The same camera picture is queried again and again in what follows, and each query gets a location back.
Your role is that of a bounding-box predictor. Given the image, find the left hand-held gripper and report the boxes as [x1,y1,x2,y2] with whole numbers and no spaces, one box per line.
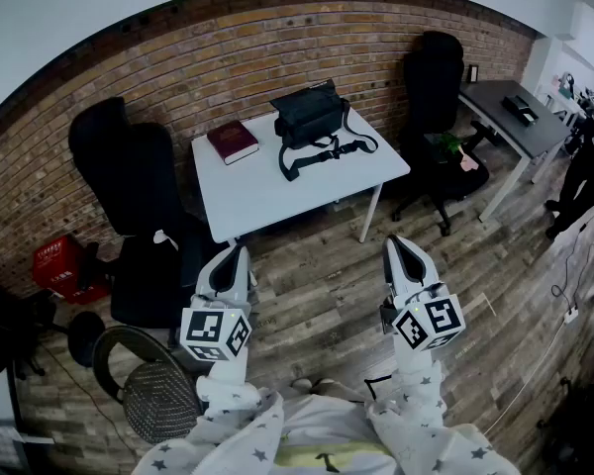
[179,243,254,363]

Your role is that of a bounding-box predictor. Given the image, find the person's left forearm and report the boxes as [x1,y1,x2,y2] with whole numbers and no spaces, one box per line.
[138,359,285,475]

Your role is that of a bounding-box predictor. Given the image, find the red plastic crate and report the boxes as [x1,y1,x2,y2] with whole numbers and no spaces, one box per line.
[31,235,112,307]

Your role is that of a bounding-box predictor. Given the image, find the black high-back office chair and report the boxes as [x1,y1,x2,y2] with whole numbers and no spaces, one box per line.
[68,96,232,333]
[390,30,491,238]

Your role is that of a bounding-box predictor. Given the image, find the white square table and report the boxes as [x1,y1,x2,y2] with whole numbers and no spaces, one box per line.
[190,108,412,245]

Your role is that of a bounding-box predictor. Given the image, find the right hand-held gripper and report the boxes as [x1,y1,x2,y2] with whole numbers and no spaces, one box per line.
[378,234,466,353]

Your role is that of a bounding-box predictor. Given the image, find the white cloth scrap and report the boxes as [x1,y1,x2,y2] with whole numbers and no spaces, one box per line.
[152,230,180,252]

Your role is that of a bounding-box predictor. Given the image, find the person's right forearm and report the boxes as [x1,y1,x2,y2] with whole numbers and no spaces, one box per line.
[364,344,521,475]

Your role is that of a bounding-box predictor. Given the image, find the small green plant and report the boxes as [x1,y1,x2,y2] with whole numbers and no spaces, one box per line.
[432,133,470,156]

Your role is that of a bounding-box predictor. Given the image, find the person's torso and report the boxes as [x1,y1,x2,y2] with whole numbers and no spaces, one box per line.
[274,394,395,475]

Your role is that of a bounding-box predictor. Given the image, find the dark red hardcover book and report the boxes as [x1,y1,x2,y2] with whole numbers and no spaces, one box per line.
[206,120,260,167]

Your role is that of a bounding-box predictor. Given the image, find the black round stool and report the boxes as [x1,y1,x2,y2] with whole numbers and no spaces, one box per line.
[67,310,107,368]

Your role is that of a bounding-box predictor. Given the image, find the black mesh round chair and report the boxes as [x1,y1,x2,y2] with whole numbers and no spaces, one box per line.
[90,325,205,447]

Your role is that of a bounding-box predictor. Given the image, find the white floor cable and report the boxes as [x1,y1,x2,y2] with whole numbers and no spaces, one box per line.
[483,320,573,435]

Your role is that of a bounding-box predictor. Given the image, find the black shoulder bag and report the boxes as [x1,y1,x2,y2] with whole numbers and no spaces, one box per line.
[269,78,380,183]

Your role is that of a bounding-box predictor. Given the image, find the black box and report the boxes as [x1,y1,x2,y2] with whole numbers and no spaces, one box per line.
[503,94,538,129]

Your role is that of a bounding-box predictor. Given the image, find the grey desk with white legs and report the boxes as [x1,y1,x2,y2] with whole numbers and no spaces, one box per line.
[456,78,573,224]

